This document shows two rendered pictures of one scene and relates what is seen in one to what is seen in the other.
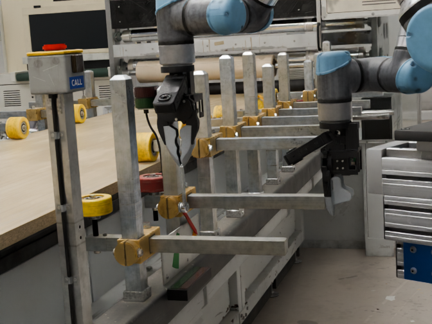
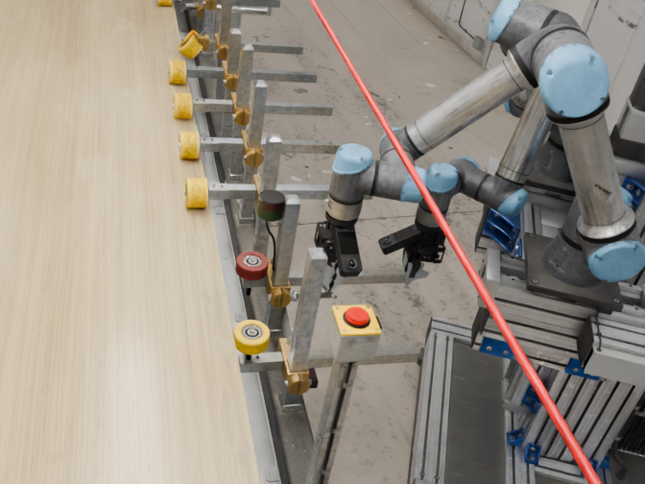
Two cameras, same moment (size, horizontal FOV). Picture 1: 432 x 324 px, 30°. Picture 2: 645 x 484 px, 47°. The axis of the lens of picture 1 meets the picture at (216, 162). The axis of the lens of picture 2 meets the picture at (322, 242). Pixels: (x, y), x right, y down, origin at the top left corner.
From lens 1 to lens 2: 1.37 m
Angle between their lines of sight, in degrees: 43
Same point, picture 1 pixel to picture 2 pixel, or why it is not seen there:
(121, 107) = (317, 279)
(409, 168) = (520, 298)
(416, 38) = (603, 262)
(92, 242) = (249, 367)
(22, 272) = not seen: hidden behind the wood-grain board
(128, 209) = (302, 351)
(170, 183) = (282, 277)
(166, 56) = (344, 213)
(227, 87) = (259, 113)
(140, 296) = (298, 407)
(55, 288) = not seen: hidden behind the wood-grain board
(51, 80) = (361, 352)
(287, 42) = not seen: outside the picture
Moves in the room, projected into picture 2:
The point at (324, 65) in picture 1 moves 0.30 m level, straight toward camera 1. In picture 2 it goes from (441, 186) to (510, 263)
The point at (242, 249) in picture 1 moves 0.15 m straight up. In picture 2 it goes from (384, 360) to (396, 314)
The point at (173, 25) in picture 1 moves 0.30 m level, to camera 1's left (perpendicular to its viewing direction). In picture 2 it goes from (359, 190) to (225, 216)
